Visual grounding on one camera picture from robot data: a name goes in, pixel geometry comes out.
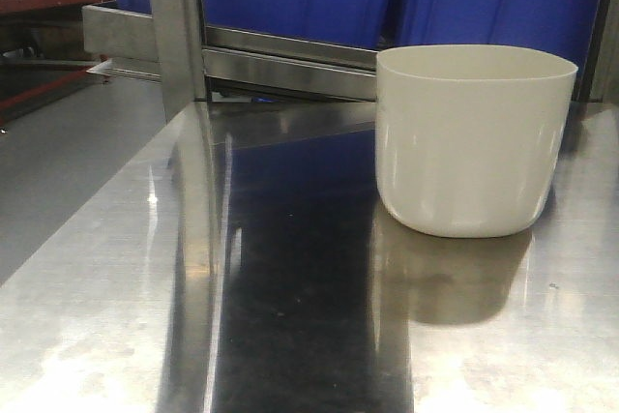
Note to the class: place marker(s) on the stainless steel shelf rack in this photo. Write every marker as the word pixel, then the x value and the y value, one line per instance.
pixel 191 58

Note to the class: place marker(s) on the red metal rack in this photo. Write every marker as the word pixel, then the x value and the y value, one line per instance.
pixel 42 53

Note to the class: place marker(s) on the white plastic bin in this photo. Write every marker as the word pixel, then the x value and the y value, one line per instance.
pixel 467 135

